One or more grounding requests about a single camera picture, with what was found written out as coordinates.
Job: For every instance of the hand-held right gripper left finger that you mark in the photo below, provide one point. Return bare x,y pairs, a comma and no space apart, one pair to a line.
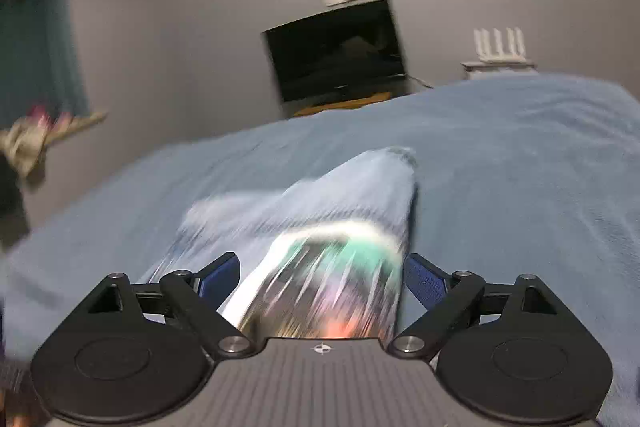
220,279

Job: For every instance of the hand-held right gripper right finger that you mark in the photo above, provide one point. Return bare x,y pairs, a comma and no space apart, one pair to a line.
425,282

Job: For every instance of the light blue printed garment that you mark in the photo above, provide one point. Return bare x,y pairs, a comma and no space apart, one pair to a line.
350,207

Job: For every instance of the blue blanket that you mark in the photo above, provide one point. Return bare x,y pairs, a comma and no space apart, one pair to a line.
500,147

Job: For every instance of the wooden television stand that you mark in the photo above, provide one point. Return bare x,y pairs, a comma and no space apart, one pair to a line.
345,103

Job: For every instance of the wooden window sill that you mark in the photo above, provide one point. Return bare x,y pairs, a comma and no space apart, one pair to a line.
87,119

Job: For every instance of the black ribbed-hem garment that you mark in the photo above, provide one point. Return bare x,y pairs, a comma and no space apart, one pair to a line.
10,202

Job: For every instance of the small white shelf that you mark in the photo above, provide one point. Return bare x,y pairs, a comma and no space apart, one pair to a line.
497,68

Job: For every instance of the cream garment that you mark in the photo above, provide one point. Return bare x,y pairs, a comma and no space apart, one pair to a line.
22,147

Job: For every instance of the pink cloth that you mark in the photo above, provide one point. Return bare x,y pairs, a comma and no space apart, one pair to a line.
45,116

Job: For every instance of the white router with antennas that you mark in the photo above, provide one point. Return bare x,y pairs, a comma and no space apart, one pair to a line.
500,47

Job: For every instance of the black television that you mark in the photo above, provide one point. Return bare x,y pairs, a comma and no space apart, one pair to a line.
335,52

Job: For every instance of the teal curtain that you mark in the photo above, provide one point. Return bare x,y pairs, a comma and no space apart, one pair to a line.
35,42

